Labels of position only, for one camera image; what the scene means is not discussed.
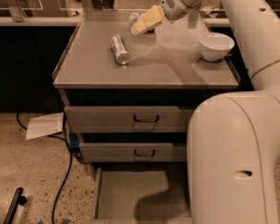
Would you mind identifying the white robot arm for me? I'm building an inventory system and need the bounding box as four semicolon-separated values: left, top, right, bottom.
161;0;280;224

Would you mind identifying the black bar tool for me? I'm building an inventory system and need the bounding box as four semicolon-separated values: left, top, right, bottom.
4;188;28;224

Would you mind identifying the white bowl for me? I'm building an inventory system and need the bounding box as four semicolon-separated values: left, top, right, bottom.
198;33;235;62

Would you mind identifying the grey middle drawer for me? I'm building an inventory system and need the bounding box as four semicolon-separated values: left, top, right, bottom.
79;143;186;162

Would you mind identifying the crushed white green can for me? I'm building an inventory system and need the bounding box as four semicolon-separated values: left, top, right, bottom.
129;13;154;35

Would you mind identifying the grey top drawer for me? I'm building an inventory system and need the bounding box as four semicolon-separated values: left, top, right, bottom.
64;106;193;133

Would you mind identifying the silver redbull can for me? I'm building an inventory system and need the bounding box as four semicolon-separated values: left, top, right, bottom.
111;35;131;65

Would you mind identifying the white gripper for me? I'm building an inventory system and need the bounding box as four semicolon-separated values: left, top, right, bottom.
142;0;202;28

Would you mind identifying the grey drawer cabinet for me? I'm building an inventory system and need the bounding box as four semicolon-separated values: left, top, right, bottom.
51;10;241;224

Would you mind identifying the black cable left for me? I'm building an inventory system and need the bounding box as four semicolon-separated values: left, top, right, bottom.
16;112;89;224

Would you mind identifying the white paper sheet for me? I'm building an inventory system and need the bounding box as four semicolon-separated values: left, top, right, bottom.
26;113;63;140

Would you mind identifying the blue power adapter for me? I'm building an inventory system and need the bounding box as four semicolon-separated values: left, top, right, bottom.
69;133;79;148

